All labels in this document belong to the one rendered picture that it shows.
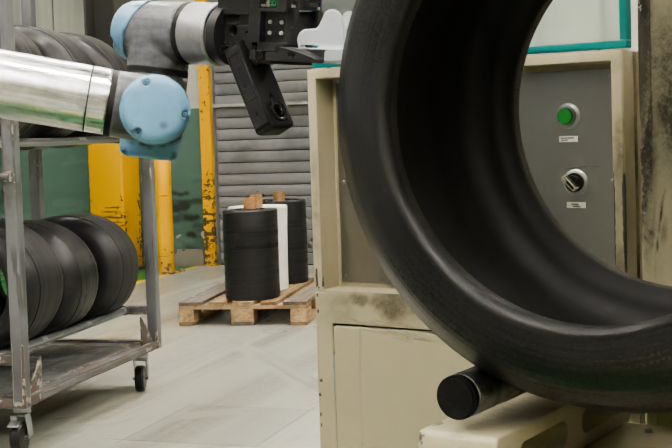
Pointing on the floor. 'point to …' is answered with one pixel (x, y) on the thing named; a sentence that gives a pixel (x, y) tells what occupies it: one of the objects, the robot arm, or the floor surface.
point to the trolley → (64, 237)
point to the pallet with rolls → (260, 265)
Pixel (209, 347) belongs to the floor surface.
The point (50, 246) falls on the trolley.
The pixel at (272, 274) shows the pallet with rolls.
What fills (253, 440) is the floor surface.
